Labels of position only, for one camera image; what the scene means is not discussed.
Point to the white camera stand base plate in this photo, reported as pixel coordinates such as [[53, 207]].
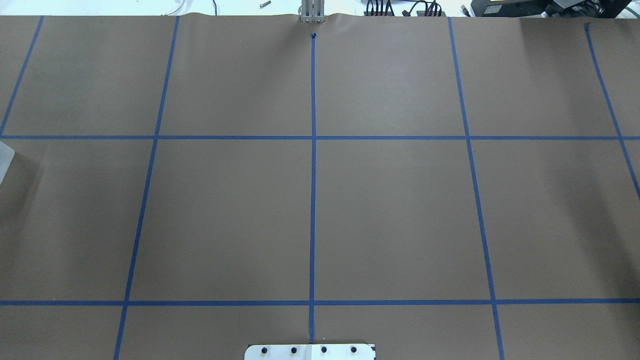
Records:
[[310, 352]]

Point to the aluminium frame post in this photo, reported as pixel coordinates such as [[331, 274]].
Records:
[[312, 11]]

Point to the clear plastic storage box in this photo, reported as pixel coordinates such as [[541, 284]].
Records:
[[6, 157]]

